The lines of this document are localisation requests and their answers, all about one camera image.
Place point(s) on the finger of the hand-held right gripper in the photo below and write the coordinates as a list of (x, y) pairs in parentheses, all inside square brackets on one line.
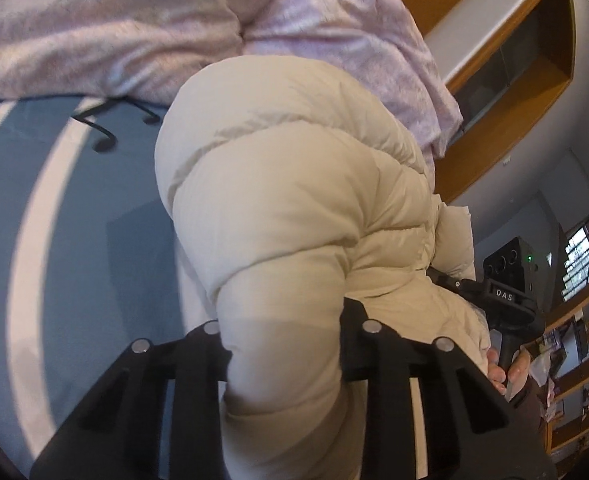
[(454, 284)]

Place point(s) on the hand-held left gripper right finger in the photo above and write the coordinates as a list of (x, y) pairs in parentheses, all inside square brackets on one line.
[(357, 340)]

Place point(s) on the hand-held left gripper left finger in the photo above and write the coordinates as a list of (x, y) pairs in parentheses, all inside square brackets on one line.
[(194, 360)]

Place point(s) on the cream puffer jacket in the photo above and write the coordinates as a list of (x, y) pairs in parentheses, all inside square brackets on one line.
[(294, 210)]

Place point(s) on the person's right hand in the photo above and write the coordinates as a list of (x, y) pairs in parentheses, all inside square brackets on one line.
[(517, 370)]

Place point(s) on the small barred window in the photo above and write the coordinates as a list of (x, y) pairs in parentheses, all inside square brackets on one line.
[(579, 255)]

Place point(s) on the wooden bookshelf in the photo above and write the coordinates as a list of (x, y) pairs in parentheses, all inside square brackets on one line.
[(582, 360)]

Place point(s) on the wooden headboard shelf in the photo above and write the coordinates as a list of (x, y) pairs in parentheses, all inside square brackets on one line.
[(514, 125)]

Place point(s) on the blue white striped bed sheet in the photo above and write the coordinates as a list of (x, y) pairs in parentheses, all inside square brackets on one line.
[(74, 260)]

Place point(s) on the pink floral duvet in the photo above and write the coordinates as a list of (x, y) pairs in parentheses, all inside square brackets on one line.
[(174, 25)]

